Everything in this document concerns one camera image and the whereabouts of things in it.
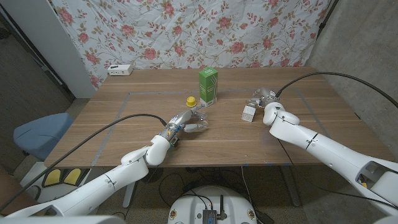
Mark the blue padded stool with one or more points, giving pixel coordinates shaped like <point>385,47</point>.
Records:
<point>40,133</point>

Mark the small yellow cap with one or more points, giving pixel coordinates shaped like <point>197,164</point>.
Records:
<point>191,102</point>

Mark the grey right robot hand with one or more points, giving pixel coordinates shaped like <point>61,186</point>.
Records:
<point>265,95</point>

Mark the white robot torso shell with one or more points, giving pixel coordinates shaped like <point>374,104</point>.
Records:
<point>62,221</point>

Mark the black antenna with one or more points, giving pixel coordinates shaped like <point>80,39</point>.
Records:
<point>221,207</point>

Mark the white table leg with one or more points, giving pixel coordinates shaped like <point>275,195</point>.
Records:
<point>290,189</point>
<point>128,197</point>

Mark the dark round floor fan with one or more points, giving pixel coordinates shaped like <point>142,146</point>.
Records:
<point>155,175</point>

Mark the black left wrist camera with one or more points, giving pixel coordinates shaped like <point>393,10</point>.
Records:
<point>175,142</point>

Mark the black stand pole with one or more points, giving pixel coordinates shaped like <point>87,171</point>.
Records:
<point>326,15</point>

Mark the green straw box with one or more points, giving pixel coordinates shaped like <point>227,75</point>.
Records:
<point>208,87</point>

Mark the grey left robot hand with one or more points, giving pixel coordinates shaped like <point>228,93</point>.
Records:
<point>182,119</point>

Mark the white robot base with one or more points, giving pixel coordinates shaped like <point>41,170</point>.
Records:
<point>192,205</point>

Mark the person leg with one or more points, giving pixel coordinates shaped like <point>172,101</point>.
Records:
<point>12,193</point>

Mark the white door panel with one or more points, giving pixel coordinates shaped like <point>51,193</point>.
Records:
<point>46,37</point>

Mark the clear white-capped medicine bottle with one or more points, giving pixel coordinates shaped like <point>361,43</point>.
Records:
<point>203,116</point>

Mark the white perforated cube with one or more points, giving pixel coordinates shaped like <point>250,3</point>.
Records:
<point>248,115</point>

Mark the white power adapter box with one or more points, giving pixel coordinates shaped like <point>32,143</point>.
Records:
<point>119,70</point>

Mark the floral backdrop cloth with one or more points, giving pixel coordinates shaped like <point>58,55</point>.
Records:
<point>186,31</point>

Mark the black power brick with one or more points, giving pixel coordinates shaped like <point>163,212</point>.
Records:
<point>264,217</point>

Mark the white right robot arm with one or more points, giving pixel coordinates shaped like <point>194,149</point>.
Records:
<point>320,146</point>

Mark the grey computer module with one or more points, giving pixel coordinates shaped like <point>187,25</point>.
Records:
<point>209,216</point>

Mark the grey sneaker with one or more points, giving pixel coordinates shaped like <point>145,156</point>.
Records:
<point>33,193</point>

